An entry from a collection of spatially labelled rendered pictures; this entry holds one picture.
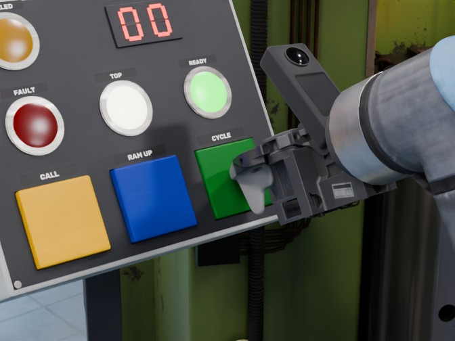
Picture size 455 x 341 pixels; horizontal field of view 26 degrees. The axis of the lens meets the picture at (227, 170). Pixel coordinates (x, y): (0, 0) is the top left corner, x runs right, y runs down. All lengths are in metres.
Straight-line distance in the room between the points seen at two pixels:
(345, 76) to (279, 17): 0.13
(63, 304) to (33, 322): 0.13
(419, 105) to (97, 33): 0.39
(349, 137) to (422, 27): 0.95
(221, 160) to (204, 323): 0.46
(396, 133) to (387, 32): 0.96
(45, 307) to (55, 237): 2.06
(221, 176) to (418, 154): 0.31
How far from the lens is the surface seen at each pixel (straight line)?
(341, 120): 0.82
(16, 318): 2.93
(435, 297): 1.29
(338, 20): 1.34
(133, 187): 0.97
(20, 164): 0.94
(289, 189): 0.92
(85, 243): 0.94
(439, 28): 1.77
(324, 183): 0.89
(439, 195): 0.77
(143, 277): 1.89
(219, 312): 1.44
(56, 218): 0.93
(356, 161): 0.82
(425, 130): 0.75
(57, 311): 2.95
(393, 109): 0.77
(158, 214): 0.97
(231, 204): 1.02
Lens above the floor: 1.37
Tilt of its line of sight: 20 degrees down
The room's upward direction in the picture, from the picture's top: straight up
